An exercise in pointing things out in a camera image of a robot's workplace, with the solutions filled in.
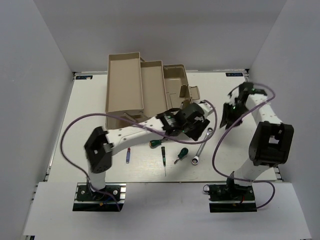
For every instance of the stubby green handled screwdriver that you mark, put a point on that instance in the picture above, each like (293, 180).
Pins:
(183, 152)

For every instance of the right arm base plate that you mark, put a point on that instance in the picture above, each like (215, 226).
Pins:
(230, 197)

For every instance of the blue handled long screwdriver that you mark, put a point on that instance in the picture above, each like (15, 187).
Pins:
(128, 155)

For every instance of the slim black green precision screwdriver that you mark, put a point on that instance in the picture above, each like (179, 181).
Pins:
(163, 153)

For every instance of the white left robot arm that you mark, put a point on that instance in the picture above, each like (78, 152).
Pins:
(102, 144)

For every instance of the beige plastic toolbox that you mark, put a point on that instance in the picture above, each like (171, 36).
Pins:
(138, 90)

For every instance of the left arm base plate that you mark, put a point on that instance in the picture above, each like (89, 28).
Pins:
(87, 200)

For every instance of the stubby green orange-capped screwdriver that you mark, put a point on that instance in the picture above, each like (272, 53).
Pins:
(157, 142)

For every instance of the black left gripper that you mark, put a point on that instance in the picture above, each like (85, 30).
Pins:
(201, 125)

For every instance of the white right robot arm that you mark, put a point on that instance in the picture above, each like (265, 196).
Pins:
(271, 141)

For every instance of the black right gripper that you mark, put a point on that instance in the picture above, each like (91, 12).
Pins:
(226, 115)

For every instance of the large ratchet wrench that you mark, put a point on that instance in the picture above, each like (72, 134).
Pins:
(195, 160)

